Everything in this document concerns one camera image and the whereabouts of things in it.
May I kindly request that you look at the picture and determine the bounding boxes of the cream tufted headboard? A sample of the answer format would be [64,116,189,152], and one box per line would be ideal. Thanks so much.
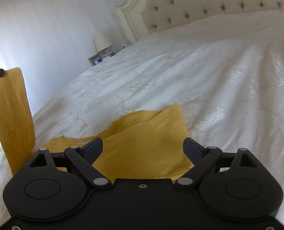
[116,0,284,44]

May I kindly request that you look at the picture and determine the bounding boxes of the white bedside lamp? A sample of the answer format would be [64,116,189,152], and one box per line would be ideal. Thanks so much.
[94,30,113,52]

